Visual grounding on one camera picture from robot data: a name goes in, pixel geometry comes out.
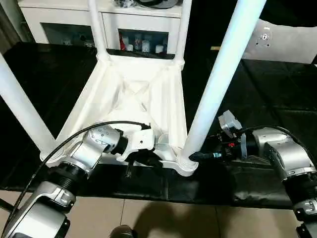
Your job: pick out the black table mat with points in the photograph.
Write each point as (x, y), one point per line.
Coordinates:
(267, 94)

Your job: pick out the light grey cushion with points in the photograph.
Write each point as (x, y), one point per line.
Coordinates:
(287, 42)

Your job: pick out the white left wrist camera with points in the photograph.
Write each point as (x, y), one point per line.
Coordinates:
(141, 139)

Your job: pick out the white plastic table leg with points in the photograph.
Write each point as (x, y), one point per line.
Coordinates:
(20, 104)
(96, 27)
(183, 29)
(223, 74)

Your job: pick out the grey carry case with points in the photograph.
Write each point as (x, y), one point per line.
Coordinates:
(153, 3)

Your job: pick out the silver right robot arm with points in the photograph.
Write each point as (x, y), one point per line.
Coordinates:
(287, 158)

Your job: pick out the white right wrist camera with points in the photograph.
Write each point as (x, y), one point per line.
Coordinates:
(229, 123)

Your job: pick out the black work table leg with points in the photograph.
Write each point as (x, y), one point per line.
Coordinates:
(5, 204)

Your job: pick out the white plastic table top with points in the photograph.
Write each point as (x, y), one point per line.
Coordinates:
(158, 94)

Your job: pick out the small yellow label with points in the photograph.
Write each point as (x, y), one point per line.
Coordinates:
(215, 48)

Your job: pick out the grey curtain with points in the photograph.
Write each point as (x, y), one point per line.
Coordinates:
(7, 29)

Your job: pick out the white glass-door cabinet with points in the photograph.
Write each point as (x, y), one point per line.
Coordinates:
(59, 15)

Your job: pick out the black tall cabinet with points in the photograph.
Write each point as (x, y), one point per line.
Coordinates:
(213, 22)

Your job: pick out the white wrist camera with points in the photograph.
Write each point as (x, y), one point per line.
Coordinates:
(141, 139)
(229, 123)

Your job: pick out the black robot foot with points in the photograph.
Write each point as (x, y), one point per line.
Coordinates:
(122, 232)

